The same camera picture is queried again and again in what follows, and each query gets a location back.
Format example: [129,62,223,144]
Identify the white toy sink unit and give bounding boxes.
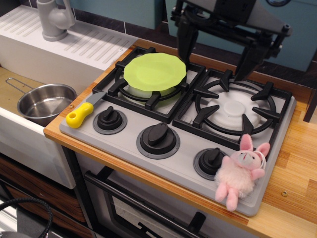
[0,5,136,189]

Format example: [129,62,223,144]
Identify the white burner disc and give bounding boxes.
[119,85,182,102]
[207,91,262,131]

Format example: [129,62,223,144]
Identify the black right stove knob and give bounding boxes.
[193,148,227,180]

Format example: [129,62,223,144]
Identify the black braided cable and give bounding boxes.
[0,197,54,238]

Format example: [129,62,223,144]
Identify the green plastic plate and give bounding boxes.
[123,53,187,91]

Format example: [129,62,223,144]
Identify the black middle stove knob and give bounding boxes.
[136,122,180,160]

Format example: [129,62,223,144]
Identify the black burner grate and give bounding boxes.
[93,47,206,123]
[173,69,296,149]

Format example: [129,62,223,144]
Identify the black left burner grate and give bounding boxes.
[93,47,206,123]

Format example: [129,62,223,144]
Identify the black right burner grate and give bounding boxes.
[173,69,296,149]

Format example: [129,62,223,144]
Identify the grey toy faucet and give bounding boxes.
[37,0,75,42]

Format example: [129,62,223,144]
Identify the toy oven door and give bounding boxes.
[76,153,253,238]

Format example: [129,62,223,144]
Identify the pink stuffed rabbit toy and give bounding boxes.
[215,134,270,212]

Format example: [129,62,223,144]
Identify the white right burner disc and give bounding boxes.
[207,91,262,131]

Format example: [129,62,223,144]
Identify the black left stove knob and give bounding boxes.
[93,106,127,135]

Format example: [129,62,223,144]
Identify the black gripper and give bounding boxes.
[171,0,292,81]

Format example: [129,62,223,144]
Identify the stainless steel pot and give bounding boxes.
[5,77,77,127]

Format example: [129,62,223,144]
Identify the black oven door handle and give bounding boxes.
[84,167,206,238]

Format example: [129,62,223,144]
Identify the white left burner disc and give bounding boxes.
[119,85,182,102]

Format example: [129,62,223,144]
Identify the yellow handled toy knife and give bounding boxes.
[65,92,106,128]

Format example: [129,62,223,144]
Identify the grey toy stove top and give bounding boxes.
[58,46,297,218]

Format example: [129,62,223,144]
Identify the black stove knob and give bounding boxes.
[93,106,127,135]
[136,122,180,160]
[193,148,227,180]

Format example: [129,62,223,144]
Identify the wooden drawer front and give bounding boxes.
[0,154,93,238]

